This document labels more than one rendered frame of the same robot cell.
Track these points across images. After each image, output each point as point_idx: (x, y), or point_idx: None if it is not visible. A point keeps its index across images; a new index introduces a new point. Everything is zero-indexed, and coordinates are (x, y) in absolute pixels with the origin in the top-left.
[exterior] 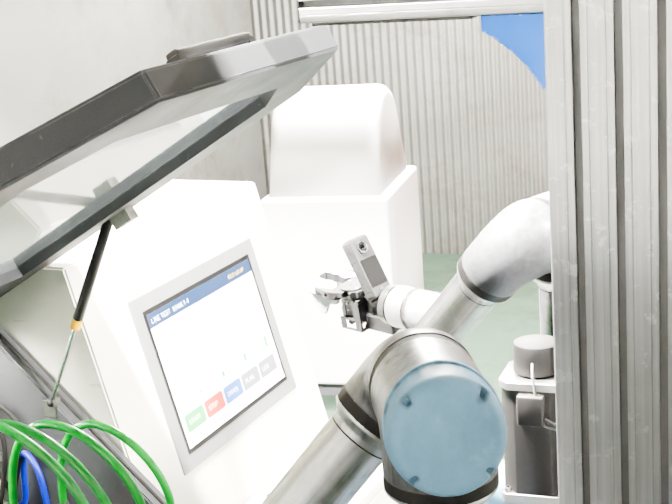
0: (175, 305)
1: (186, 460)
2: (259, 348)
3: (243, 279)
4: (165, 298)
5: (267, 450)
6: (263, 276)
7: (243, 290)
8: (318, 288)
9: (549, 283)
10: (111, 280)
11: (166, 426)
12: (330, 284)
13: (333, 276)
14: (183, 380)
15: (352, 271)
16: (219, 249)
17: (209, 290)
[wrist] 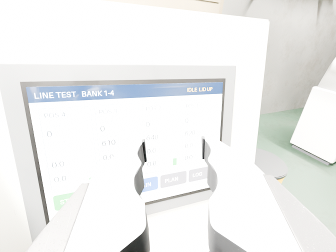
0: (88, 91)
1: (39, 232)
2: (197, 158)
3: (207, 98)
4: (73, 79)
5: (167, 234)
6: (236, 103)
7: (202, 107)
8: (68, 202)
9: None
10: None
11: (20, 199)
12: (118, 218)
13: (207, 168)
14: (68, 164)
15: (283, 202)
16: (189, 61)
17: (153, 93)
